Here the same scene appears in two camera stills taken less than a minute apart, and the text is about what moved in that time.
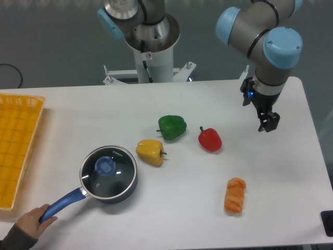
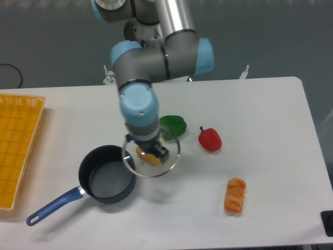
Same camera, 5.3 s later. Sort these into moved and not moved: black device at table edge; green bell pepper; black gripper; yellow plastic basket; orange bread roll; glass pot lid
Moved: black gripper; glass pot lid
Not moved: orange bread roll; black device at table edge; yellow plastic basket; green bell pepper
